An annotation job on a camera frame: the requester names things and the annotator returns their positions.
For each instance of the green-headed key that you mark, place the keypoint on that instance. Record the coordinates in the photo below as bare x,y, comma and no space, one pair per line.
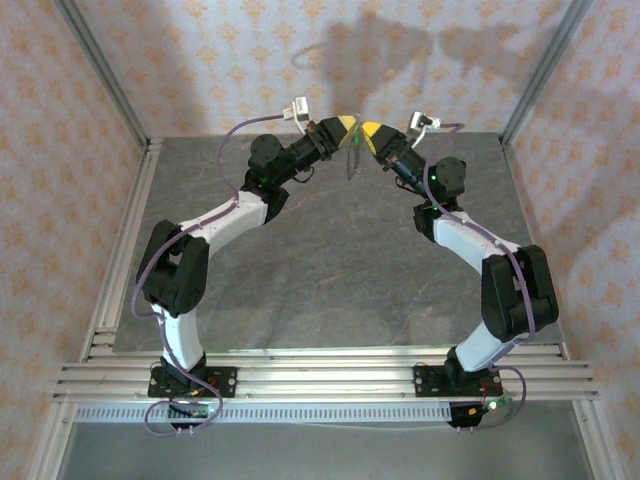
356,141

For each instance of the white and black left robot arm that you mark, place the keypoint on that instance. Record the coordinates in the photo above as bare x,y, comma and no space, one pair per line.
225,220

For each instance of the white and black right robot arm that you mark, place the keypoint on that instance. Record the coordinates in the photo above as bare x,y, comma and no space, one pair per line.
465,232

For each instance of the small circuit board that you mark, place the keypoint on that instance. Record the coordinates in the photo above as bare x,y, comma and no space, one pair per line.
495,405
197,411

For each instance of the grey metal lower panel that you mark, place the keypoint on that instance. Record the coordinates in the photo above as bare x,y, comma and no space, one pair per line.
325,452

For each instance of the aluminium frame post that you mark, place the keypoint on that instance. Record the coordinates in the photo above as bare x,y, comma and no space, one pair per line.
546,65
102,65

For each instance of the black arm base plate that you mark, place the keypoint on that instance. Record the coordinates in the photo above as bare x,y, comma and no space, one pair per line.
227,382
425,382

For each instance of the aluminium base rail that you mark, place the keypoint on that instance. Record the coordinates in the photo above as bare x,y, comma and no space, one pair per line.
325,372

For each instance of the aluminium frame leg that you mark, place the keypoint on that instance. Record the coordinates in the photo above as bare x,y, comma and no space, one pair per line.
50,440
592,440

